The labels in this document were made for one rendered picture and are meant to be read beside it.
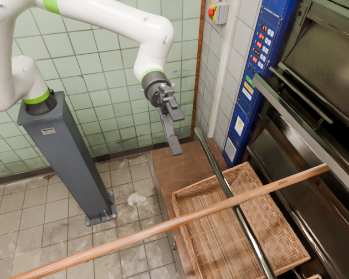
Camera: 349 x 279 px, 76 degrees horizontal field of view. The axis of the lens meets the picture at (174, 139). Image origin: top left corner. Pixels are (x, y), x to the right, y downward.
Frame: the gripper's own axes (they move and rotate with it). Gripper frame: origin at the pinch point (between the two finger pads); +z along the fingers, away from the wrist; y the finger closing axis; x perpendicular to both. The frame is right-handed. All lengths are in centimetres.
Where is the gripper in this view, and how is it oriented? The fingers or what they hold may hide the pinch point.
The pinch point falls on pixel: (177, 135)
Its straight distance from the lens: 59.7
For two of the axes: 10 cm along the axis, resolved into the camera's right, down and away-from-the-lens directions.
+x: -9.6, 2.2, -2.0
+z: 2.9, 7.1, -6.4
